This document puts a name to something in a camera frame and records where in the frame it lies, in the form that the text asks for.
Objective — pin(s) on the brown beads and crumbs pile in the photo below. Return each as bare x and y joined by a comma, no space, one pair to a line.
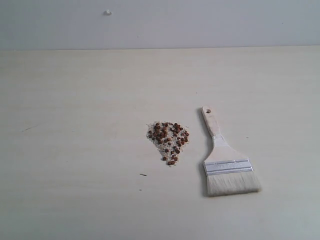
169,138

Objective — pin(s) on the small white wall fixture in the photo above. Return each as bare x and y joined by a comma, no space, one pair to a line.
107,13

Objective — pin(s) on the wooden paint brush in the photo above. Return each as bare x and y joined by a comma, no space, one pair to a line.
228,172

